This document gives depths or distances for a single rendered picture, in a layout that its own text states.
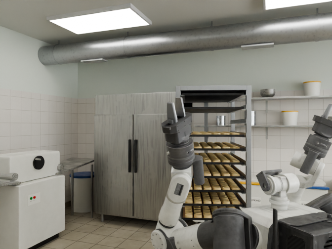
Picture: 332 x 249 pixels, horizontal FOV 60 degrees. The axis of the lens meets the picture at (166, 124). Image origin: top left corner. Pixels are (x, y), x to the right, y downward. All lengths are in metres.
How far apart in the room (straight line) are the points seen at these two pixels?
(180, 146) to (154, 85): 4.43
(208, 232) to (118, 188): 3.75
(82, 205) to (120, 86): 2.30
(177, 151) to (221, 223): 0.24
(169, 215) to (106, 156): 3.66
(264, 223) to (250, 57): 4.19
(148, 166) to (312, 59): 2.95
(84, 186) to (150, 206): 1.51
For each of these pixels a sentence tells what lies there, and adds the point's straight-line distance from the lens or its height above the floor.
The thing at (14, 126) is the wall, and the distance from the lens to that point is 4.94.
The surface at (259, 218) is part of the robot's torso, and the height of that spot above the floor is 1.28.
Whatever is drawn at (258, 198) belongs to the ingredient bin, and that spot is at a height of 0.55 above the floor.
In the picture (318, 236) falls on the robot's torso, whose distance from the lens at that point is 0.88.
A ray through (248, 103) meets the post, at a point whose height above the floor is 1.70.
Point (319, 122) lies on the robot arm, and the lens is 1.30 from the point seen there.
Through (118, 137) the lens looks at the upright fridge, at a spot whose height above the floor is 1.38.
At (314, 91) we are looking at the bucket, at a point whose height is 2.05.
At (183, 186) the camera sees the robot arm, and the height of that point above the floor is 1.37.
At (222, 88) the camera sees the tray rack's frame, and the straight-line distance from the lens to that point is 1.89.
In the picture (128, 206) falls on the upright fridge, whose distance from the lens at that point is 4.59.
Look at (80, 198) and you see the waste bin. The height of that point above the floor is 0.25.
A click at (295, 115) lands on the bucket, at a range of 4.61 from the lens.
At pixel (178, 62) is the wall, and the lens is 5.20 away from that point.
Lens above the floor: 1.56
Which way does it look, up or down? level
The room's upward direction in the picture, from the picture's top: straight up
